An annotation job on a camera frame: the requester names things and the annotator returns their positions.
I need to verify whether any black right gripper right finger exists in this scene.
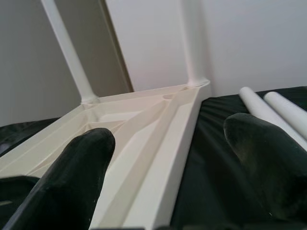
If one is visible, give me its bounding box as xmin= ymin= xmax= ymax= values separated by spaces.
xmin=223 ymin=113 xmax=307 ymax=225

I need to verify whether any white plastic table top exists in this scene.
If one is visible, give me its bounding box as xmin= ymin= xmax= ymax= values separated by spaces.
xmin=0 ymin=80 xmax=212 ymax=230

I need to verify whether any white plastic table leg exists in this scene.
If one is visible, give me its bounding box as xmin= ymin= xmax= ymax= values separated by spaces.
xmin=179 ymin=0 xmax=210 ymax=87
xmin=40 ymin=0 xmax=99 ymax=104
xmin=238 ymin=86 xmax=307 ymax=142
xmin=263 ymin=92 xmax=307 ymax=121

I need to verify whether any beige door frame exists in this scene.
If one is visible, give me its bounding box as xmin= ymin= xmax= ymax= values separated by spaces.
xmin=99 ymin=0 xmax=134 ymax=93

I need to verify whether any black table cloth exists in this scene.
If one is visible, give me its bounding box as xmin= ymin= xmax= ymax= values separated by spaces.
xmin=0 ymin=86 xmax=307 ymax=230

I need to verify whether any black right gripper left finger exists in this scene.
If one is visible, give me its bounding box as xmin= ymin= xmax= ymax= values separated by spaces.
xmin=1 ymin=127 xmax=117 ymax=230

